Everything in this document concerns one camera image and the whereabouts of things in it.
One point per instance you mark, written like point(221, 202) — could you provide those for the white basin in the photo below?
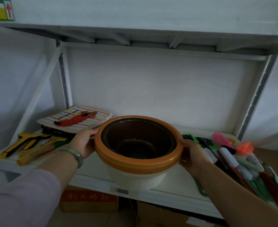
point(136, 182)

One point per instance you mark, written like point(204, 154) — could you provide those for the yellow and black tool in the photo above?
point(39, 151)
point(23, 141)

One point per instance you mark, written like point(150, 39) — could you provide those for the person's right forearm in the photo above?
point(236, 198)

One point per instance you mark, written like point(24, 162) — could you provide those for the pile of colourful brushes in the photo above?
point(233, 160)

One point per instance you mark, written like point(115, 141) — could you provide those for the striped packaged item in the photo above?
point(77, 118)

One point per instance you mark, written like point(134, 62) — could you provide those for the red arrow sign sticker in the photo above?
point(0, 10)

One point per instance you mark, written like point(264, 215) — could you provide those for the large brown cardboard box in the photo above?
point(160, 215)

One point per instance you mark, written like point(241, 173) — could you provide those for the grey basin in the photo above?
point(139, 132)

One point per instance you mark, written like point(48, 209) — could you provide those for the light pink sleeve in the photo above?
point(23, 198)

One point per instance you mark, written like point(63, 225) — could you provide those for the person's right hand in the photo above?
point(193, 156)

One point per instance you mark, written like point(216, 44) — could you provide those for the white shipping label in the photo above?
point(199, 222)

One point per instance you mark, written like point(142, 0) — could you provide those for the barcode sticker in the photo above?
point(122, 191)

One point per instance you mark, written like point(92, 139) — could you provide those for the person's left hand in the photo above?
point(82, 144)

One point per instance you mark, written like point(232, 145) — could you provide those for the red and yellow carton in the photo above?
point(89, 198)

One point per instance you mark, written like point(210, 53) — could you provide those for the white metal shelf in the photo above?
point(139, 14)

